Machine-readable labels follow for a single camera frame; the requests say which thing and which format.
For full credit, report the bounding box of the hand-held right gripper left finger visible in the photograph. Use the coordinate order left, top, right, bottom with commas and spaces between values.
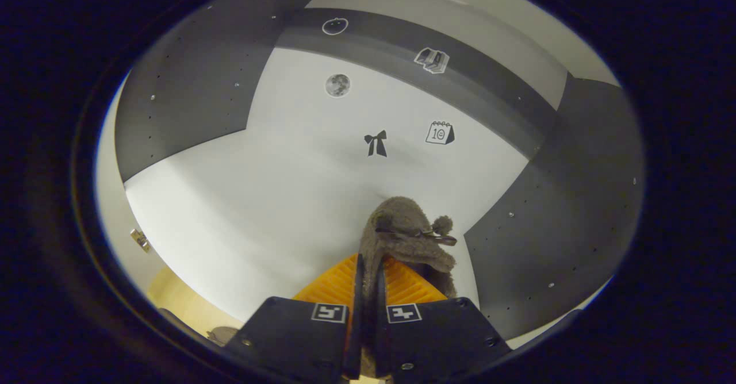
221, 253, 364, 382

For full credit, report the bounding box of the white cabinet door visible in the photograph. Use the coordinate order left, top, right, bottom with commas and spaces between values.
506, 275, 616, 350
94, 76, 173, 293

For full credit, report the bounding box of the white and grey shoe cabinet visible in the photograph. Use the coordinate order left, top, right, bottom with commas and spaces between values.
95, 0, 646, 351

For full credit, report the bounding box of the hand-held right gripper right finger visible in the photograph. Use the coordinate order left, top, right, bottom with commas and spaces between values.
368, 256, 512, 380

